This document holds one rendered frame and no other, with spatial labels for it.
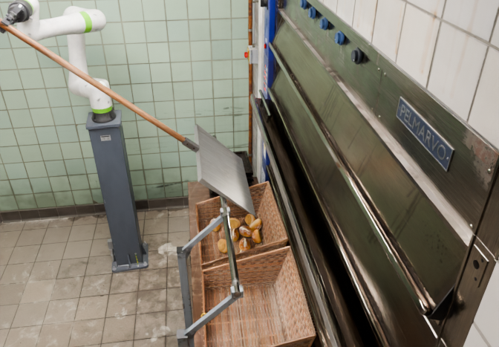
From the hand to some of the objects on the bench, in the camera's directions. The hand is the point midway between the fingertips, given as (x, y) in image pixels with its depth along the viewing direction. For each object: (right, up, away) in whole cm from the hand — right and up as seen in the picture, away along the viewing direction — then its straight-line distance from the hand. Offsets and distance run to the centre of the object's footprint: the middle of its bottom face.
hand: (4, 24), depth 187 cm
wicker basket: (+103, -140, +36) cm, 178 cm away
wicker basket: (+95, -109, +86) cm, 168 cm away
